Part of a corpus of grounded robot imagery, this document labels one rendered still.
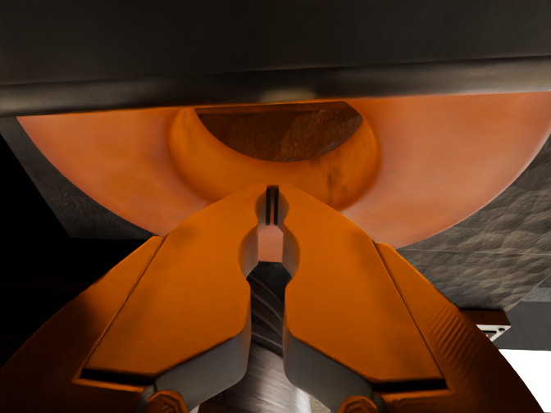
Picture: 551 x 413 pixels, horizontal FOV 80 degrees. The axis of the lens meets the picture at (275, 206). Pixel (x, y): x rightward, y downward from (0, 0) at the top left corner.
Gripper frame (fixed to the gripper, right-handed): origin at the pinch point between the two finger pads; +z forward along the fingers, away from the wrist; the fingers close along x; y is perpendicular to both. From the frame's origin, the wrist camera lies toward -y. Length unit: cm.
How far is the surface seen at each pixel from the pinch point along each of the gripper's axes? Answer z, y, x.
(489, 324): 16.4, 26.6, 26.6
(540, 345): 442, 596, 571
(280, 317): 15.2, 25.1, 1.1
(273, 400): 3.7, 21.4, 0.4
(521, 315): 505, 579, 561
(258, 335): 6.8, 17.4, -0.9
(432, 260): 15.5, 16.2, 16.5
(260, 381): 4.3, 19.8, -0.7
